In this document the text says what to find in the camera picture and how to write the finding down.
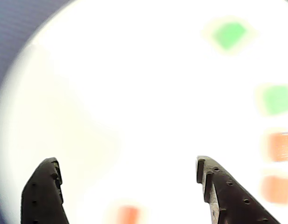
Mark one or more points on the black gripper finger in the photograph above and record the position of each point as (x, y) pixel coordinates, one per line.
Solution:
(230, 200)
(42, 196)

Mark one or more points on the white round plate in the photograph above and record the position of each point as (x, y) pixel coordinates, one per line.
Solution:
(134, 93)

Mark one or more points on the red cube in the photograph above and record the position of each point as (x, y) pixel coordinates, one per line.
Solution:
(281, 147)
(128, 215)
(275, 189)

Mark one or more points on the green cube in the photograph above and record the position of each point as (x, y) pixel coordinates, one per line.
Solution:
(229, 35)
(278, 100)

